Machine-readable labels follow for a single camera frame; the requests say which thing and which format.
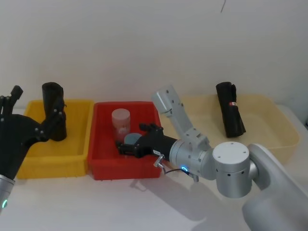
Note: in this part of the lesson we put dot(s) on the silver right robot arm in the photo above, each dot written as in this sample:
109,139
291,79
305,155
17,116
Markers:
231,168

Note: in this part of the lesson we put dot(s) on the white table cloth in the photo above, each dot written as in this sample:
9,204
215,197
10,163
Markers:
96,207

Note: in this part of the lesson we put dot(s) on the cream plastic bin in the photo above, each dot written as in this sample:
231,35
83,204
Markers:
264,120

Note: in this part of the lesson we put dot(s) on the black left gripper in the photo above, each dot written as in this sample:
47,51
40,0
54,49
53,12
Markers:
16,137

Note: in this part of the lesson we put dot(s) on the black bag roll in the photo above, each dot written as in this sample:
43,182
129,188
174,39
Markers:
51,93
231,120

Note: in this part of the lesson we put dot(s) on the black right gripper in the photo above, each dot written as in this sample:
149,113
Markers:
158,145

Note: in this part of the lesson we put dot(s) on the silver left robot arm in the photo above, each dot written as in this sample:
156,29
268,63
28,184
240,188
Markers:
6,190

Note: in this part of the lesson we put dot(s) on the clear jar with pink lid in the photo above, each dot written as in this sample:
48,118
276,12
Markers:
121,122

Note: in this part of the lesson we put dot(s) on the yellow plastic bin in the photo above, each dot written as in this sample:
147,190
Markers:
55,163

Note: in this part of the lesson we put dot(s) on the red plastic bin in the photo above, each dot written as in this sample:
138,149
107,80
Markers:
108,168

